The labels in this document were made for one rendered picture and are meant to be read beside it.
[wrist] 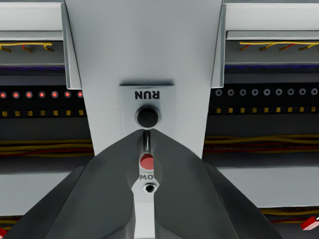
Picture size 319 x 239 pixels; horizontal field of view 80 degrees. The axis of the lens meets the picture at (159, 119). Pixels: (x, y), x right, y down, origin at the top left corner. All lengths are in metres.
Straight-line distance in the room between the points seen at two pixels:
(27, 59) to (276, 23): 0.23
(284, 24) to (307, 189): 0.17
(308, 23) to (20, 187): 0.30
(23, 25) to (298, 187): 0.30
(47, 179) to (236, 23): 0.22
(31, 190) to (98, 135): 0.11
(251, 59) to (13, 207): 0.29
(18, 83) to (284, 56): 0.37
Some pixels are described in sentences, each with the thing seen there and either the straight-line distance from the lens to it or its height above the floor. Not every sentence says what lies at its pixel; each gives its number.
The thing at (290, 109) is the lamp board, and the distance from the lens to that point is 0.40.
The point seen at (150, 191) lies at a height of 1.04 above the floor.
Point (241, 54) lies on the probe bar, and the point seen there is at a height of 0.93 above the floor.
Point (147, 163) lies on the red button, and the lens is 0.17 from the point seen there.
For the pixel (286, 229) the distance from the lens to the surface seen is 0.54.
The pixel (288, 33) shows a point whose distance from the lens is 0.22.
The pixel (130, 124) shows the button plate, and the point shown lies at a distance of 0.15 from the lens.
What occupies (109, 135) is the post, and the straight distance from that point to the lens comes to 0.16.
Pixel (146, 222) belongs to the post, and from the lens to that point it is 0.24.
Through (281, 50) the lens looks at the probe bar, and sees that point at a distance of 0.24.
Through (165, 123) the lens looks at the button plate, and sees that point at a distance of 0.15.
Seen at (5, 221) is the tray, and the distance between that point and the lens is 0.54.
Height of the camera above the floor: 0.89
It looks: 28 degrees up
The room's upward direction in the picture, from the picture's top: 180 degrees counter-clockwise
